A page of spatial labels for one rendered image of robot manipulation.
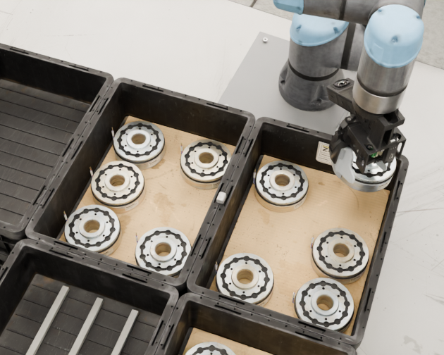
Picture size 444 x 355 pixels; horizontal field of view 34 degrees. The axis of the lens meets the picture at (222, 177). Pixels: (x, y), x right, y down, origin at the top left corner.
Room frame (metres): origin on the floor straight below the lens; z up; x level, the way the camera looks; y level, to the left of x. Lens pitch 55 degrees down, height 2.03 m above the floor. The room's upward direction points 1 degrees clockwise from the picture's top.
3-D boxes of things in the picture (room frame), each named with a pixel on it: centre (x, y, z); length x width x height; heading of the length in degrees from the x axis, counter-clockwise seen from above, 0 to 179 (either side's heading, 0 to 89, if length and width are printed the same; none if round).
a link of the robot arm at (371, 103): (0.74, -0.23, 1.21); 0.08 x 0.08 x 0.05
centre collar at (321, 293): (0.56, -0.18, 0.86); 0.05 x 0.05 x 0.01
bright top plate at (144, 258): (0.66, 0.10, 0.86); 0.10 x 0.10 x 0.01
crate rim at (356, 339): (0.69, -0.15, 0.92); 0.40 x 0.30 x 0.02; 161
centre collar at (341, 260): (0.66, -0.22, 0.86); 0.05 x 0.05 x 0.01
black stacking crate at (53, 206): (0.79, 0.14, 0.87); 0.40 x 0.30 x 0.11; 161
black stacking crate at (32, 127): (0.88, 0.42, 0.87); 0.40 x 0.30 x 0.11; 161
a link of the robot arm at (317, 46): (1.14, -0.21, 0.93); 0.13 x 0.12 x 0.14; 76
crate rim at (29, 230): (0.79, 0.14, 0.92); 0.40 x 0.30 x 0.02; 161
